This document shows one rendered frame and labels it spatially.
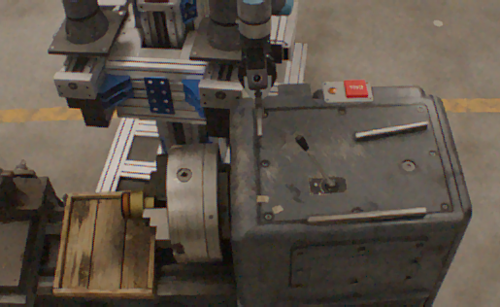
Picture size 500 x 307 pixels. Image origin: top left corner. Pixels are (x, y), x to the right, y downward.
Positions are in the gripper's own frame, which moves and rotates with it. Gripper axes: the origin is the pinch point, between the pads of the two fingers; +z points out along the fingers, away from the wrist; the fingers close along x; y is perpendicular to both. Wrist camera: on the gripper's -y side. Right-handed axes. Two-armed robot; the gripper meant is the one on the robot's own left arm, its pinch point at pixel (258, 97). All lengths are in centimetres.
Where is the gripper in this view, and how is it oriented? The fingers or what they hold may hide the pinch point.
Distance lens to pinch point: 159.7
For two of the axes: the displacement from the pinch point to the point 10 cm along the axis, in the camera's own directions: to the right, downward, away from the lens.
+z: 0.4, 6.3, 7.7
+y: -0.2, -7.7, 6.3
